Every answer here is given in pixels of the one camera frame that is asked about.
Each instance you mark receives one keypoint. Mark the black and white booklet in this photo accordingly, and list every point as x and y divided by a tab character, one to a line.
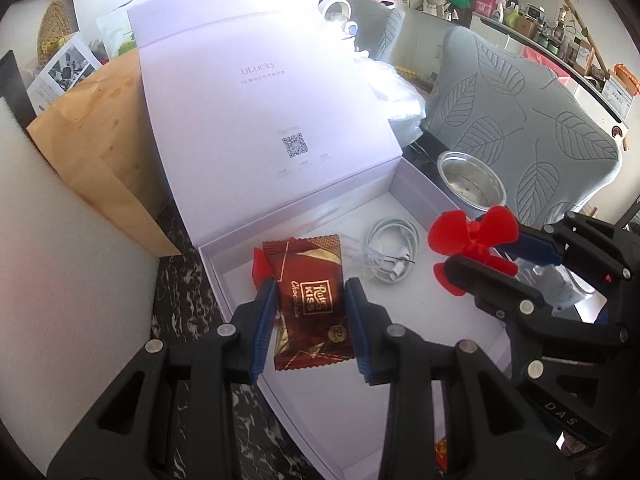
73	63

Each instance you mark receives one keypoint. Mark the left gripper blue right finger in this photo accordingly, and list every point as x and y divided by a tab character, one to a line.
363	328

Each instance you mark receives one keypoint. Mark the brown chocolate packet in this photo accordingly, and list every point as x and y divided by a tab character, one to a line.
312	328

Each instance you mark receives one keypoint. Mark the woven straw hat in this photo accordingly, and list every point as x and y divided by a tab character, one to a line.
55	29

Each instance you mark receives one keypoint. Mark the grey leaf pattern chair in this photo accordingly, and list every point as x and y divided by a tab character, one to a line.
516	117

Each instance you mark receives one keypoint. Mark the red gold snack bag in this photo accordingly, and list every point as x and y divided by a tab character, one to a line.
441	456

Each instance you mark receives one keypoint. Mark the red snack packet in box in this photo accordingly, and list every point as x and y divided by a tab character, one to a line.
261	269

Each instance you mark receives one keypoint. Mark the brown paper envelope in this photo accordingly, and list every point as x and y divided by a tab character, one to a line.
98	138

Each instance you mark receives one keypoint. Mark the white open gift box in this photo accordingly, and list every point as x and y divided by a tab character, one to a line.
267	130

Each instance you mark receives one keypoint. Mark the red plastic fan propeller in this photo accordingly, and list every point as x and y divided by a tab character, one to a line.
452	234

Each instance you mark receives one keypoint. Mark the white foam board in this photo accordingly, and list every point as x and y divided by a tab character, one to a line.
76	300

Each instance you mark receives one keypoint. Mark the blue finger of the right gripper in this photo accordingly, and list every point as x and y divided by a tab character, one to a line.
492	290
534	246

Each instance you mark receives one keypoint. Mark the white electric kettle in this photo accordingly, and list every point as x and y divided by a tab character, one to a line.
338	13

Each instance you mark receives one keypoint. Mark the glass mug with cartoon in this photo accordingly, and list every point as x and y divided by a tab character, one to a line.
568	295

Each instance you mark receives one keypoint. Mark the steel bowl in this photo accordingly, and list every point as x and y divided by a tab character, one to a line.
470	183

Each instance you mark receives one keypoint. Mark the white plastic bag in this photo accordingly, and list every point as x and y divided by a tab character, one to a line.
399	101

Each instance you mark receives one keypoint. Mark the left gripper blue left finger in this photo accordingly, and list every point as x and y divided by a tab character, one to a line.
266	305

